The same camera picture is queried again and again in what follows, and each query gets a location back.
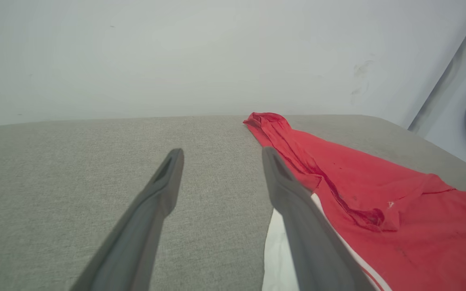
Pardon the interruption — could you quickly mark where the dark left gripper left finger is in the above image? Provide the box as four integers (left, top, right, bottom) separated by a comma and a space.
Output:
70, 148, 184, 291

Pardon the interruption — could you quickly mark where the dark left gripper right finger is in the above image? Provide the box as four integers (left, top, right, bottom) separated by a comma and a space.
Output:
262, 146, 379, 291

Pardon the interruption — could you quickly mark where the red and white basketball jersey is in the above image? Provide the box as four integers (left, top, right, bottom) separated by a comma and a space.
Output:
243, 112, 466, 291

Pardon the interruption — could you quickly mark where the white washing machine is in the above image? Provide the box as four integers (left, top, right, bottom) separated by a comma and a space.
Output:
423, 36, 466, 178

